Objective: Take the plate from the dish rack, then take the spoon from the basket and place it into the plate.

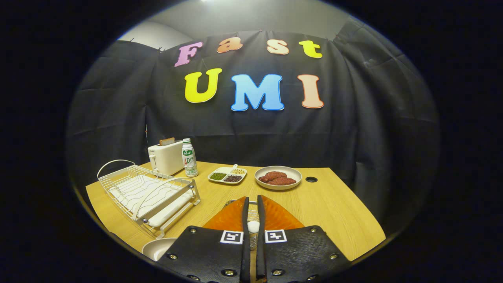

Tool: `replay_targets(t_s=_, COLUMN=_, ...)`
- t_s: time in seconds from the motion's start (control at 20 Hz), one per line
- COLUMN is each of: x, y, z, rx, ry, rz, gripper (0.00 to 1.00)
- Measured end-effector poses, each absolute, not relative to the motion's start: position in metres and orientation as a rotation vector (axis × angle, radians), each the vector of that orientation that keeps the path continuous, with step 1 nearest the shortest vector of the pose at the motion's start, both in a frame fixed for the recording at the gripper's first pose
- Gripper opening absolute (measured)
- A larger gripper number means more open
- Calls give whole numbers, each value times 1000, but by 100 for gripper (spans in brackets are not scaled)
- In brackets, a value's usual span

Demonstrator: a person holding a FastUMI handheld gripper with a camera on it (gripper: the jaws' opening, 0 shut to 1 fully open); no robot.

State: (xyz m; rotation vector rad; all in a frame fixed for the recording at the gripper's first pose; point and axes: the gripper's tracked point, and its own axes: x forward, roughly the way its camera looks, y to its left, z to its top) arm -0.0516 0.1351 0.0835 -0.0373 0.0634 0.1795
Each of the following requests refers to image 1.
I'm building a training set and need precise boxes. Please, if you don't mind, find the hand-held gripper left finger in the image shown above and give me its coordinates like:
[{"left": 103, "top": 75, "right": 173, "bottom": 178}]
[{"left": 157, "top": 196, "right": 251, "bottom": 283}]

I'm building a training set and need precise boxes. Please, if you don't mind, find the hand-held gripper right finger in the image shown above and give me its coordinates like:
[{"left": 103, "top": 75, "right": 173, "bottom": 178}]
[{"left": 256, "top": 195, "right": 352, "bottom": 283}]

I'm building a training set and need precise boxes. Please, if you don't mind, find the beige round plate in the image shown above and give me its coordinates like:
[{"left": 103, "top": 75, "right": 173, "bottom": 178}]
[{"left": 141, "top": 237, "right": 178, "bottom": 262}]

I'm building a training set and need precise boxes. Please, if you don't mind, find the metal wire basket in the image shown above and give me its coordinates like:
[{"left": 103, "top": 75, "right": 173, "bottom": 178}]
[{"left": 224, "top": 199, "right": 261, "bottom": 252}]

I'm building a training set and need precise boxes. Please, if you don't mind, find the white wire dish rack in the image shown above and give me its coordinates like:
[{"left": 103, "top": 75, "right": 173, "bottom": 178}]
[{"left": 97, "top": 159, "right": 201, "bottom": 239}]

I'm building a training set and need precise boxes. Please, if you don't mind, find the beige plate with meat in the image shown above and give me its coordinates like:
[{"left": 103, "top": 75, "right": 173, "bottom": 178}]
[{"left": 254, "top": 165, "right": 303, "bottom": 191}]

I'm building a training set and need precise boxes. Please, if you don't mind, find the white divided dish with beans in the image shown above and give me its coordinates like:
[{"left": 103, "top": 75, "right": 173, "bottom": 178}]
[{"left": 207, "top": 164, "right": 248, "bottom": 185}]

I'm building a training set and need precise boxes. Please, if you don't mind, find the white drip tray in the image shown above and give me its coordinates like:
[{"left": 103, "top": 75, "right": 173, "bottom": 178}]
[{"left": 109, "top": 175, "right": 195, "bottom": 228}]

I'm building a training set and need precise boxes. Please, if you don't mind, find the white drink bottle green label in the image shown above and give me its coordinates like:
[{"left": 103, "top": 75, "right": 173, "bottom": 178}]
[{"left": 182, "top": 138, "right": 198, "bottom": 178}]

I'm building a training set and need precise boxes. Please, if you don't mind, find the white toaster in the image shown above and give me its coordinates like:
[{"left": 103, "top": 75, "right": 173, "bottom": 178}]
[{"left": 148, "top": 141, "right": 185, "bottom": 176}]

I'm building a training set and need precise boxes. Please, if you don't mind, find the black backdrop cloth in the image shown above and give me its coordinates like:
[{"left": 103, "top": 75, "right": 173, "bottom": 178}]
[{"left": 66, "top": 18, "right": 440, "bottom": 236}]

